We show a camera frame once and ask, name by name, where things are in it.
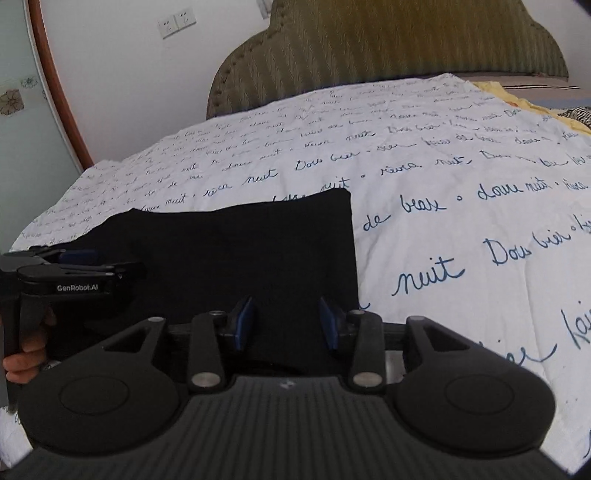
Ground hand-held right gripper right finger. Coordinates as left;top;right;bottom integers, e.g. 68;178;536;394
318;296;472;394

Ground olive padded headboard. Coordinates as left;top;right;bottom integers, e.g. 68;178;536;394
206;0;570;120

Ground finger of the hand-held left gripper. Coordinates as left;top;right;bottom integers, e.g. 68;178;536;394
111;261;149;282
28;247;99;269

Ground frosted glass door with flowers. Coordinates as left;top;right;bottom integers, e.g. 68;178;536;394
0;0;86;259

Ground yellow blanket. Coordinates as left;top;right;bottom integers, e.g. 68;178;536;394
471;80;591;134

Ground zebra striped cloth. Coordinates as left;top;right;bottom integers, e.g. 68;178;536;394
556;106;591;126

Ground black pants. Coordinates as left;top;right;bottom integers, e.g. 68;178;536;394
69;188;362;374

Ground white script-printed bed sheet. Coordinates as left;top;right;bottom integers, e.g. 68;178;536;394
0;73;591;476

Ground person's left hand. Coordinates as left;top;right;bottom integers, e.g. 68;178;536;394
2;308;57;385

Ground striped mattress edge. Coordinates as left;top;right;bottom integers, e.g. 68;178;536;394
501;74;583;92

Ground brown wooden door frame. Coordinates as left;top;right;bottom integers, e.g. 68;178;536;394
28;0;95;171

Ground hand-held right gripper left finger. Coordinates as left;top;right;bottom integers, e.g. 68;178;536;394
102;296;258;394

